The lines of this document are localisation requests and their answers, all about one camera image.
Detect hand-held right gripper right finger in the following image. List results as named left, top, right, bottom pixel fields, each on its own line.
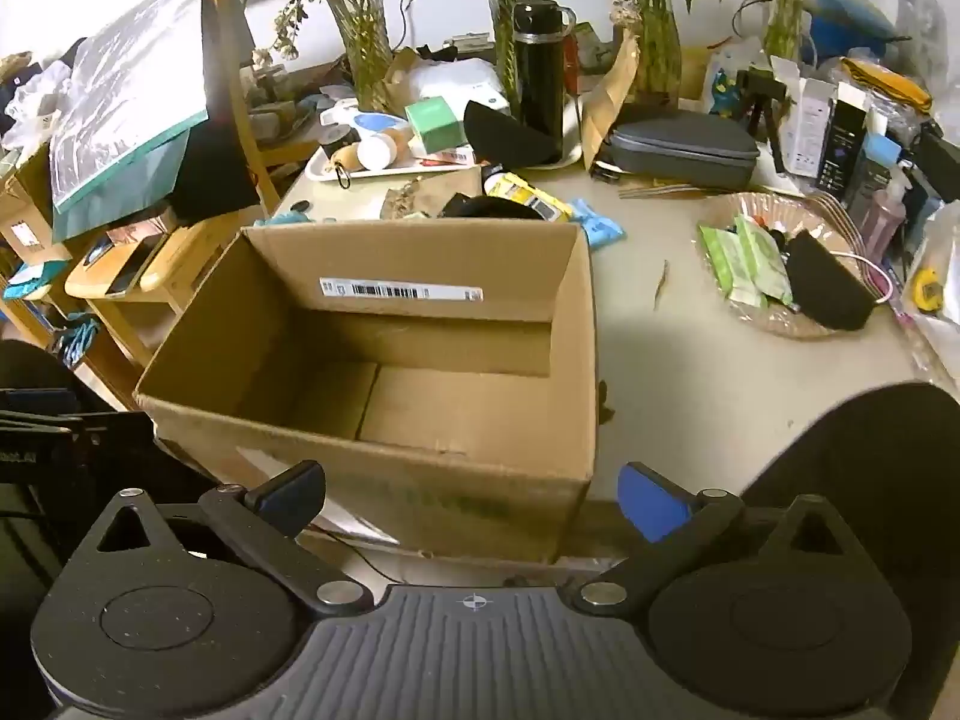
left=574, top=463, right=875, bottom=612

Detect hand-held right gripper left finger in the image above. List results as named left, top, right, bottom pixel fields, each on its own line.
left=75, top=460, right=374, bottom=613

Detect cardboard box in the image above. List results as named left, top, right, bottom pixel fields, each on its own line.
left=133, top=221, right=605, bottom=565

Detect blue tissue packet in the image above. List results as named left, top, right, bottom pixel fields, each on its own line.
left=568, top=197, right=625, bottom=250

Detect yellow packet with label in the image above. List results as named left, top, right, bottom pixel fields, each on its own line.
left=486, top=171, right=572, bottom=224

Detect burlap drawstring bag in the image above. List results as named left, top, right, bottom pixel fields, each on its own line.
left=379, top=172, right=485, bottom=220

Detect woven basket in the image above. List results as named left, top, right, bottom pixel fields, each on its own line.
left=696, top=191, right=890, bottom=338

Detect wooden chair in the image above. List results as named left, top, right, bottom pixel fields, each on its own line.
left=64, top=0, right=316, bottom=391

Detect green packets in basket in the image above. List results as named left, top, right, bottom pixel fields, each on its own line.
left=700, top=216, right=794, bottom=310

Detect black fabric pouch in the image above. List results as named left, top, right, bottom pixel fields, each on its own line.
left=784, top=231, right=877, bottom=332

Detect black bag roll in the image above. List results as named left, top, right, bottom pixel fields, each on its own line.
left=439, top=193, right=545, bottom=223

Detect white tray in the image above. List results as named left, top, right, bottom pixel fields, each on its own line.
left=304, top=94, right=584, bottom=182

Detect yellow tape measure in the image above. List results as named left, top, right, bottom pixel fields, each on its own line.
left=910, top=265, right=947, bottom=314

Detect grey zip case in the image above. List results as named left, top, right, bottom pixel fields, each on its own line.
left=600, top=109, right=760, bottom=192

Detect white bottle orange label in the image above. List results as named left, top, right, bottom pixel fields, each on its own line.
left=356, top=127, right=415, bottom=171

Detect poster board teal edge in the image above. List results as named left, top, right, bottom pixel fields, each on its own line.
left=49, top=0, right=211, bottom=215

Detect pink pump bottle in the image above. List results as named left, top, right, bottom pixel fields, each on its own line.
left=857, top=163, right=914, bottom=265

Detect red and white box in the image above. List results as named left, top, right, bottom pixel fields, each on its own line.
left=414, top=144, right=479, bottom=166

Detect blue white bottle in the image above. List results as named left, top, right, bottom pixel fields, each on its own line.
left=321, top=106, right=407, bottom=133

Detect tall blue box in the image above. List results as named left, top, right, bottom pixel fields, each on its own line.
left=842, top=129, right=902, bottom=224

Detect green and white box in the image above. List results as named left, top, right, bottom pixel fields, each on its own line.
left=405, top=97, right=466, bottom=155

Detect black mini tripod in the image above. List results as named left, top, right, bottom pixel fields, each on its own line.
left=737, top=67, right=790, bottom=175

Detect tall white box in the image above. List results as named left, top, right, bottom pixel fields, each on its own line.
left=778, top=75, right=835, bottom=179

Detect tall black box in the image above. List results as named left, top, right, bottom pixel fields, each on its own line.
left=816, top=81, right=872, bottom=194

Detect brown paper bag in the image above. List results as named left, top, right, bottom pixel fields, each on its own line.
left=581, top=30, right=642, bottom=158

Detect black thermos bottle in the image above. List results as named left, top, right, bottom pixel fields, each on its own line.
left=512, top=0, right=577, bottom=160

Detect large white packet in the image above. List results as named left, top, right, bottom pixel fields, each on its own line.
left=390, top=58, right=505, bottom=112

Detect glass vase with bamboo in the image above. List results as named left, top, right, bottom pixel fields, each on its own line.
left=739, top=0, right=871, bottom=62
left=600, top=0, right=725, bottom=102
left=225, top=0, right=428, bottom=113
left=450, top=0, right=593, bottom=112

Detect dried white flowers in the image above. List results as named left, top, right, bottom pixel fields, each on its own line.
left=251, top=0, right=325, bottom=70

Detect yellow and black bag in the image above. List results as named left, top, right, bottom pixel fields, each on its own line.
left=841, top=55, right=936, bottom=112

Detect striped strap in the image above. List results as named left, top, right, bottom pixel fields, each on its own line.
left=617, top=181, right=704, bottom=202

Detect white cable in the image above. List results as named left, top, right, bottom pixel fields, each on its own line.
left=831, top=253, right=899, bottom=310

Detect cork keychain with carabiner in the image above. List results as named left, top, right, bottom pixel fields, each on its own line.
left=332, top=141, right=362, bottom=190

